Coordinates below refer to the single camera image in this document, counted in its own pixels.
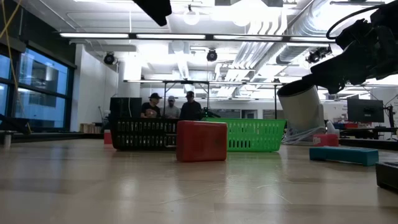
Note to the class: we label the black background rig frame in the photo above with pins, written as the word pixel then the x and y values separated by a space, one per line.
pixel 186 82

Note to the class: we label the blue item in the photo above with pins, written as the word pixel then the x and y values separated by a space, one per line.
pixel 342 155

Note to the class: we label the wooden crates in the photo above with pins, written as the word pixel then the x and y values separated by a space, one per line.
pixel 90 128

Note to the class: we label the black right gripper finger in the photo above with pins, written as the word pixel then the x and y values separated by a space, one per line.
pixel 339 68

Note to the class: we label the green plastic basket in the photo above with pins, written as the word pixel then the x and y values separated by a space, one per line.
pixel 248 133

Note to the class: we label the large window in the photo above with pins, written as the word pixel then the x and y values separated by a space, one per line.
pixel 43 74

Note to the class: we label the background desk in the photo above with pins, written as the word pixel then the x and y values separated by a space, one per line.
pixel 367 132

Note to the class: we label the black box item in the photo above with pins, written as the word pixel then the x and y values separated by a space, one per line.
pixel 388 177

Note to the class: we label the round white pendant lamp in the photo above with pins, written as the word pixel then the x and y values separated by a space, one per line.
pixel 191 18

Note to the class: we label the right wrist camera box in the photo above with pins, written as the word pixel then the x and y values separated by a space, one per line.
pixel 354 32

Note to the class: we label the black plastic basket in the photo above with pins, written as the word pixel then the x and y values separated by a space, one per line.
pixel 140 147

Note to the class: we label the black ceiling camera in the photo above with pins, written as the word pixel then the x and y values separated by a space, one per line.
pixel 212 56
pixel 109 58

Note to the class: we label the black monitor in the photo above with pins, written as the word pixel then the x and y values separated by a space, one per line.
pixel 365 110
pixel 124 107

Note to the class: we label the white cylinder with dark opening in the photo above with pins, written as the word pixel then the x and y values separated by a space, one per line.
pixel 301 109

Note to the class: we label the long ceiling light bar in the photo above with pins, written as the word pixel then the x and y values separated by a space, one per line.
pixel 93 35

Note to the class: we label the red charger with port slots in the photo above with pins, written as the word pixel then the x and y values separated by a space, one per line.
pixel 202 141

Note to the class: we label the black monitor back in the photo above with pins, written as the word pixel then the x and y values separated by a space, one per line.
pixel 124 107

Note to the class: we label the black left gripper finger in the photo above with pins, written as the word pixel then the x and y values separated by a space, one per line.
pixel 155 11

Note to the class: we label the pink white plug charger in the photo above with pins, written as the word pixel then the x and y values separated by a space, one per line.
pixel 107 138

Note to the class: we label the white frame peg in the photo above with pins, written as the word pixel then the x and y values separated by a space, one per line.
pixel 7 141

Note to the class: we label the white round piece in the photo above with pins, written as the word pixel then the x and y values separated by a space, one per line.
pixel 332 129

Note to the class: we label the person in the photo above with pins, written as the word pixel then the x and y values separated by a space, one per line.
pixel 150 110
pixel 190 110
pixel 171 112

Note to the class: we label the silver ventilation duct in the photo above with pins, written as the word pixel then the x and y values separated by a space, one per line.
pixel 306 21

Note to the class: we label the red item with white end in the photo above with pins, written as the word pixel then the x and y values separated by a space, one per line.
pixel 329 140

